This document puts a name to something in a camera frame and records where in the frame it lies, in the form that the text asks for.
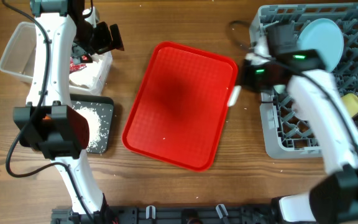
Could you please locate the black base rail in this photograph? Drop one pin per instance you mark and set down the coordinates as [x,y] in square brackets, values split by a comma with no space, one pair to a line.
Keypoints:
[221,213]

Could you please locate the light blue plate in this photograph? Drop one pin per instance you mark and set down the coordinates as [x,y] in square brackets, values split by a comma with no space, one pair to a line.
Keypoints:
[326,38]

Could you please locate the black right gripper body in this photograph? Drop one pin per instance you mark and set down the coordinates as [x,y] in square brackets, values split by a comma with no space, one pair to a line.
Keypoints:
[260,78]

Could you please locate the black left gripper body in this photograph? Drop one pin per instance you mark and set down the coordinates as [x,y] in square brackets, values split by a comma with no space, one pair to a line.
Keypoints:
[99,40]

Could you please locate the white plastic spoon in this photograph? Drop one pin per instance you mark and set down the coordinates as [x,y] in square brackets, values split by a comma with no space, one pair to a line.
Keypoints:
[234,96]

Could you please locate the clear plastic bin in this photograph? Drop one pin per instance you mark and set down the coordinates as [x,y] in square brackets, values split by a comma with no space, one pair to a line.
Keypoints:
[18,60]

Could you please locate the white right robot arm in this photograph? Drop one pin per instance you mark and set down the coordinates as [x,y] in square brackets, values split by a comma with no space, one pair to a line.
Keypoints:
[334,199]

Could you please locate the red plastic tray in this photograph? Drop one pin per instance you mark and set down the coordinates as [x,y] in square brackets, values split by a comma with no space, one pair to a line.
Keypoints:
[181,106]

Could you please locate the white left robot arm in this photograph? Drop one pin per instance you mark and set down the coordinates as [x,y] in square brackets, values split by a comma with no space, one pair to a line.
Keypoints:
[62,33]

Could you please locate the yellow plastic cup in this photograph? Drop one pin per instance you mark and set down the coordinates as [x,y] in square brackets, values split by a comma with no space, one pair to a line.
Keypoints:
[350,101]

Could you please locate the grey dishwasher rack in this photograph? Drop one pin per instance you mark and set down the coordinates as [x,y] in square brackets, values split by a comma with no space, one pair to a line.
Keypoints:
[287,136]

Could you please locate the white rice pile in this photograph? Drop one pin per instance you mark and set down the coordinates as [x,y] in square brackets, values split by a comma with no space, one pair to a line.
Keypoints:
[98,117]

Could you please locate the black tray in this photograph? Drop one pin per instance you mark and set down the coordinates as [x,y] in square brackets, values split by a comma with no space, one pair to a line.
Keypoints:
[62,130]

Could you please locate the red crumpled wrapper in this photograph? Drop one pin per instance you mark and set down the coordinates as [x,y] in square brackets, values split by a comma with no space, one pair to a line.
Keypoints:
[77,64]

